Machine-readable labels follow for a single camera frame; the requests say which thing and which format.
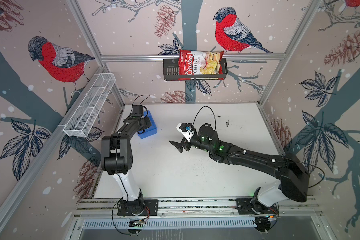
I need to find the red cassava chips bag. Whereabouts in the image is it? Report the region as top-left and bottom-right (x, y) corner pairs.
(179, 50), (224, 74)

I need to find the aluminium corner post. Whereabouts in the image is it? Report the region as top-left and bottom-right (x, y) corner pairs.
(67, 0), (126, 109)
(259, 0), (322, 107)

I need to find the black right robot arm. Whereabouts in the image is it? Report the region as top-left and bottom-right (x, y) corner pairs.
(171, 123), (310, 207)

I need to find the right aluminium corner post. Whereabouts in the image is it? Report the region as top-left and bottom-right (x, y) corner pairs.
(259, 0), (322, 107)

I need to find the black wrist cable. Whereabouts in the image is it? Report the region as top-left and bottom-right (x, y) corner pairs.
(191, 105), (217, 131)
(131, 94), (151, 113)

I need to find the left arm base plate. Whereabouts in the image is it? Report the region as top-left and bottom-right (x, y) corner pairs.
(117, 199), (159, 217)

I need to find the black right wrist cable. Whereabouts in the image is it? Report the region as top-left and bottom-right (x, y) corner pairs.
(191, 105), (217, 131)

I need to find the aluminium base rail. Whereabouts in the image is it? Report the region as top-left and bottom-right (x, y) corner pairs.
(73, 197), (324, 232)

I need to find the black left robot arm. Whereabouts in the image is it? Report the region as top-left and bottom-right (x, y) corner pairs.
(101, 105), (152, 202)

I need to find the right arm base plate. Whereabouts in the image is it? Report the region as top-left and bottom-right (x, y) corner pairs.
(236, 198), (279, 215)

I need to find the horizontal aluminium wall bar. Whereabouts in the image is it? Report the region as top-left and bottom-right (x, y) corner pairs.
(100, 53), (287, 63)

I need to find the blue plastic bin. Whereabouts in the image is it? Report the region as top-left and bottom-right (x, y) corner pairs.
(138, 111), (157, 139)

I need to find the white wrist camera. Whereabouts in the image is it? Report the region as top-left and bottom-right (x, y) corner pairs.
(176, 123), (196, 142)

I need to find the white wire mesh shelf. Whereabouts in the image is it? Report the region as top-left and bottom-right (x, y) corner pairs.
(63, 73), (116, 138)

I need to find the black wall basket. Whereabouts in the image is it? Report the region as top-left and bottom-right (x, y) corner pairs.
(163, 58), (228, 81)

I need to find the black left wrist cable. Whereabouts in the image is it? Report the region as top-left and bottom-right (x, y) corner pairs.
(131, 94), (151, 113)

